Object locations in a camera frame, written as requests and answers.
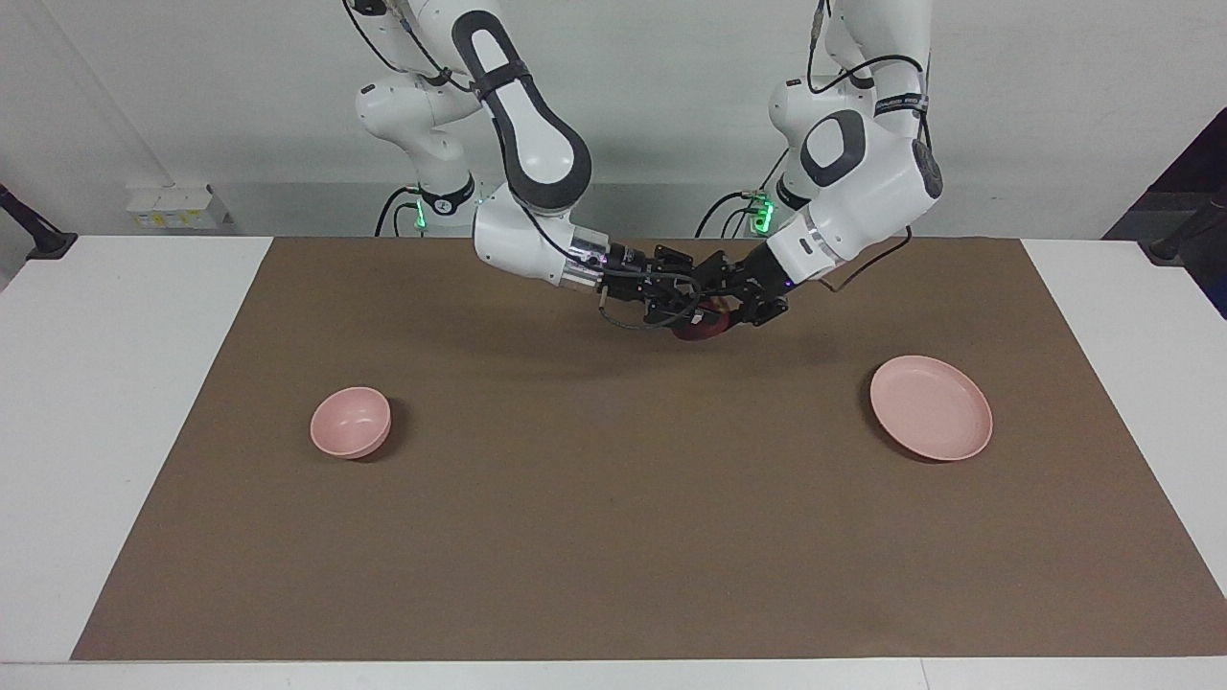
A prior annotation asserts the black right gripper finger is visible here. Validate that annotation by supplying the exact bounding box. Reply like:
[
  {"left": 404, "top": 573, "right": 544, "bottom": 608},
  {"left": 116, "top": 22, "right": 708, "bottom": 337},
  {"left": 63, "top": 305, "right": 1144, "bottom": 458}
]
[
  {"left": 647, "top": 290, "right": 710, "bottom": 327},
  {"left": 661, "top": 247, "right": 706, "bottom": 288}
]

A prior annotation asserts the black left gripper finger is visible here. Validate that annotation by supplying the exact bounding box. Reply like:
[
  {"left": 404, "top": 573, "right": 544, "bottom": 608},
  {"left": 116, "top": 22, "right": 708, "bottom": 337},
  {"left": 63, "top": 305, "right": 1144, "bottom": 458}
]
[
  {"left": 692, "top": 251, "right": 741, "bottom": 288},
  {"left": 730, "top": 299, "right": 789, "bottom": 329}
]

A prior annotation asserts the red apple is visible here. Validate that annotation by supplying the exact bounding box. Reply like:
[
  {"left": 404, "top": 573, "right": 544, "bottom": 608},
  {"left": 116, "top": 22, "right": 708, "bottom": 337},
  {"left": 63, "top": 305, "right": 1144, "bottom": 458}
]
[{"left": 671, "top": 307, "right": 734, "bottom": 342}]

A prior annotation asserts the pink plate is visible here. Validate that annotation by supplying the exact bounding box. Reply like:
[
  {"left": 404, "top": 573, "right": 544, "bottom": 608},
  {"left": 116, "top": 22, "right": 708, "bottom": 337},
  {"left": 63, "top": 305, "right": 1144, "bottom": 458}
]
[{"left": 869, "top": 355, "right": 994, "bottom": 462}]

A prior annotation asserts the pink bowl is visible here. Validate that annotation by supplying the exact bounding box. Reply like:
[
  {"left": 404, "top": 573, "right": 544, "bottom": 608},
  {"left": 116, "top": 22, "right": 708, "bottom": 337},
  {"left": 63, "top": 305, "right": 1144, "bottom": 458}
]
[{"left": 310, "top": 386, "right": 392, "bottom": 460}]

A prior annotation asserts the brown table mat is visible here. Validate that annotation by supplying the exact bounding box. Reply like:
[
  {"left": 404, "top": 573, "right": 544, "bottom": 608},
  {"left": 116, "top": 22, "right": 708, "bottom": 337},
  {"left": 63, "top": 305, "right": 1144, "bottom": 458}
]
[{"left": 72, "top": 237, "right": 1227, "bottom": 662}]

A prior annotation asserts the black clamp stand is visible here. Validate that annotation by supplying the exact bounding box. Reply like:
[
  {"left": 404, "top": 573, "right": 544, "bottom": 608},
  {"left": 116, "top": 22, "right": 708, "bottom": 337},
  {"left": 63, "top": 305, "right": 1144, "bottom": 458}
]
[
  {"left": 1148, "top": 192, "right": 1227, "bottom": 265},
  {"left": 0, "top": 184, "right": 78, "bottom": 262}
]

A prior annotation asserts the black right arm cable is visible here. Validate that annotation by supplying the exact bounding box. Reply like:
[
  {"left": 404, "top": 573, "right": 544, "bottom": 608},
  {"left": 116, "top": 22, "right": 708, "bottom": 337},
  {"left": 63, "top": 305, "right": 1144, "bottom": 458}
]
[{"left": 340, "top": 0, "right": 710, "bottom": 334}]

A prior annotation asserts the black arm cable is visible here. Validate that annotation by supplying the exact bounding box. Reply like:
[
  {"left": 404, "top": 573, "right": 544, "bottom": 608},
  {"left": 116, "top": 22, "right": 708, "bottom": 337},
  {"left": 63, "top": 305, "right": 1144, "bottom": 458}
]
[
  {"left": 808, "top": 0, "right": 933, "bottom": 291},
  {"left": 340, "top": 0, "right": 710, "bottom": 334}
]

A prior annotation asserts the black base cable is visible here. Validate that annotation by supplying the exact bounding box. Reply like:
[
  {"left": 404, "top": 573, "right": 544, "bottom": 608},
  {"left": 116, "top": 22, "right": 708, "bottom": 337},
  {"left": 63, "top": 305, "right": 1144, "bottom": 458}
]
[
  {"left": 374, "top": 185, "right": 423, "bottom": 238},
  {"left": 695, "top": 190, "right": 770, "bottom": 239}
]

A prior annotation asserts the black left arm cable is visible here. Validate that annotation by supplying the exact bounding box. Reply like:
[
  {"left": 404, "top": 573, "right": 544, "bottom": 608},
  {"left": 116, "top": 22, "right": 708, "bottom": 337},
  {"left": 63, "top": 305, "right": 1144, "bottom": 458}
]
[{"left": 808, "top": 0, "right": 933, "bottom": 291}]

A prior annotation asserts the white wall power box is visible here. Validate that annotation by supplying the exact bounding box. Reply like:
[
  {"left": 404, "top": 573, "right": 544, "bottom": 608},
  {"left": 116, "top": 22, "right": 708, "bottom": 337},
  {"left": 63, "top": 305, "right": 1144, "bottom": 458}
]
[{"left": 127, "top": 185, "right": 231, "bottom": 231}]

